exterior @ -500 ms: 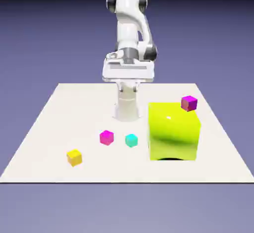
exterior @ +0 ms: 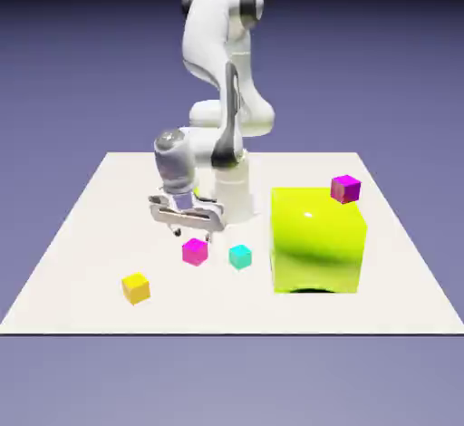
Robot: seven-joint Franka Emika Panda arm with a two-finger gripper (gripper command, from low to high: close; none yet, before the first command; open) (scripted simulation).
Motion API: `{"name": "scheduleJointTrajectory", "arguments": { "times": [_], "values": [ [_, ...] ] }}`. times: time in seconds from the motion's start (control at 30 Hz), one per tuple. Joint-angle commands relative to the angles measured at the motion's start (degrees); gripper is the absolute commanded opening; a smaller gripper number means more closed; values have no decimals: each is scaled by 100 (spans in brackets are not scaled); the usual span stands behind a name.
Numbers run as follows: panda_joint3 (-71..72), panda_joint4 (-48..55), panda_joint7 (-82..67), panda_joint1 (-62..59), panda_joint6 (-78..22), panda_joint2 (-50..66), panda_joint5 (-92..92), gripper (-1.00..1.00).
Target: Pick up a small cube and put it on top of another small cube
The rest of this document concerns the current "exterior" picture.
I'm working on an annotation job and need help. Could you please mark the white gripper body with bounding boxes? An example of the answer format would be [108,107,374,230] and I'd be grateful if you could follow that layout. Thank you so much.
[148,194,227,233]

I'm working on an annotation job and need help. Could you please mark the small magenta cube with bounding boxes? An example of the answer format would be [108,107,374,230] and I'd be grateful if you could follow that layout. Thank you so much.
[181,237,210,267]

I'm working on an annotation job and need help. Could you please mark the small cyan cube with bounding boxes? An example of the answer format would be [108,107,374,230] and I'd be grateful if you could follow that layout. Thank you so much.
[227,244,253,271]

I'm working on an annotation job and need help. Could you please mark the small yellow cube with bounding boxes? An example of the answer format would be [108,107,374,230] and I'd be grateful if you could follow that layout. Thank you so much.
[121,272,151,306]

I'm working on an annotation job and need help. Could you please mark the small purple cube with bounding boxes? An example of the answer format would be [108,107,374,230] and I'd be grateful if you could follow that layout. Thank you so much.
[330,174,363,205]

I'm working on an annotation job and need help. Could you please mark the large yellow-green box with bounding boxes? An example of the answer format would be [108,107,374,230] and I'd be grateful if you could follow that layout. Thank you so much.
[270,187,368,295]

